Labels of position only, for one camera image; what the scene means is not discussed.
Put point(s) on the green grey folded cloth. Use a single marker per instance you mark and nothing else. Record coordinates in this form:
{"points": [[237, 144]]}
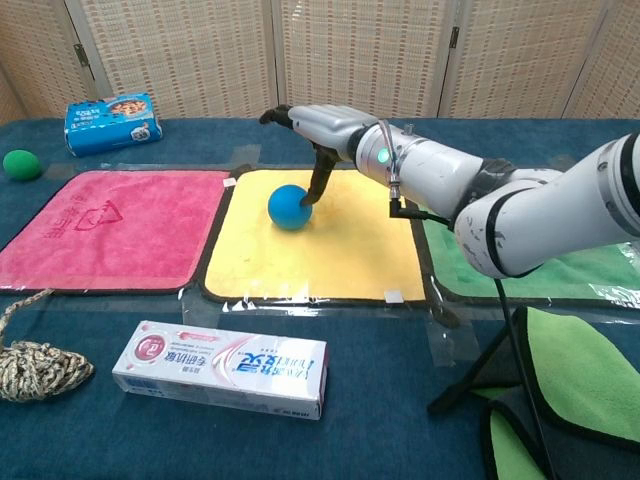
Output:
{"points": [[590, 380]]}

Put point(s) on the pink cloth mat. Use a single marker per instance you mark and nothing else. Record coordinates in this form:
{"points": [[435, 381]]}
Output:
{"points": [[140, 240]]}

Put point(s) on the beige woven folding screen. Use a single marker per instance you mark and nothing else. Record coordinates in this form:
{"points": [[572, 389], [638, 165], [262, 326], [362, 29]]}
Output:
{"points": [[350, 55]]}

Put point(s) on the green ball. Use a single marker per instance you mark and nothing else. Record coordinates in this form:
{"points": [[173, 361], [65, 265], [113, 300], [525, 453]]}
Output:
{"points": [[21, 164]]}

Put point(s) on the blue cookie box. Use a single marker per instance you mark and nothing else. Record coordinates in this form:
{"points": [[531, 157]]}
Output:
{"points": [[112, 125]]}

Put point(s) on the white pink toothpaste box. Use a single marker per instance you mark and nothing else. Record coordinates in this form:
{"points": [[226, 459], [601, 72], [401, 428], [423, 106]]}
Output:
{"points": [[220, 367]]}

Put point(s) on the yellow cloth mat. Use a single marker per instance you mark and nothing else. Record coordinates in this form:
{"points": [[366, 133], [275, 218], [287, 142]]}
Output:
{"points": [[300, 265]]}

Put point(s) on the blue ball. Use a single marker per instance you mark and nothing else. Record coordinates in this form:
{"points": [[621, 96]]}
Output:
{"points": [[287, 212]]}

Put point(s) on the dark blue table cover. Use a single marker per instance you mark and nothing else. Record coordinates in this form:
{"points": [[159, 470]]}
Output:
{"points": [[210, 140]]}

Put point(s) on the green cloth mat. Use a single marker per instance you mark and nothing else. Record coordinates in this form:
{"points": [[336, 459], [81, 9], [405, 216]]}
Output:
{"points": [[575, 285]]}

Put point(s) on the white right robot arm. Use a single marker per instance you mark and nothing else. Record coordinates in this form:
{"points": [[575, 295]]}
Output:
{"points": [[440, 170]]}

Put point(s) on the black metal screen hinge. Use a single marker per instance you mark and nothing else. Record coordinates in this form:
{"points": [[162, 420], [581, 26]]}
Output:
{"points": [[454, 37], [80, 54]]}

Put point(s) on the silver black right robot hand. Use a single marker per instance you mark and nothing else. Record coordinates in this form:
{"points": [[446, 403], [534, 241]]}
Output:
{"points": [[327, 127]]}

